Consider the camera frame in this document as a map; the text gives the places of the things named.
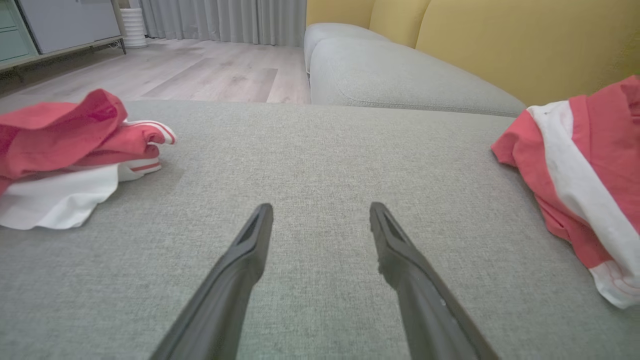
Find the red garment with white band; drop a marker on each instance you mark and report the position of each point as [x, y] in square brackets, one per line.
[605, 160]

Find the white ribbed cylinder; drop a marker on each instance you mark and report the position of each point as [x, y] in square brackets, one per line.
[133, 27]

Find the grey pillow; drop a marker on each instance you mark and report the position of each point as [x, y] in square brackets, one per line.
[400, 80]

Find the short grey sofa seat cushion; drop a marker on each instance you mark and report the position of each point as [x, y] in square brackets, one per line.
[325, 35]

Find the large yellow sofa back cushion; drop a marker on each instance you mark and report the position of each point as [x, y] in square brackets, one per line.
[530, 45]

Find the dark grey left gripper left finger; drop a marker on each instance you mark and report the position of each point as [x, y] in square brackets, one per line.
[225, 290]

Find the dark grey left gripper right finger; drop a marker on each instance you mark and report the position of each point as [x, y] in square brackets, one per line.
[425, 300]

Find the grey pleated curtain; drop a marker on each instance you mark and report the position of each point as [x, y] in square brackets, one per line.
[225, 20]

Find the narrow yellow sofa back cushion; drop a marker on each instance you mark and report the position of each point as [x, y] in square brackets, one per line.
[337, 11]
[397, 20]

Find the grey and green cabinet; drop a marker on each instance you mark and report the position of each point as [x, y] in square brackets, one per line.
[65, 20]

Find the red white T-shirt with logo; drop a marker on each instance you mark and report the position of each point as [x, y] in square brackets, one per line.
[60, 135]

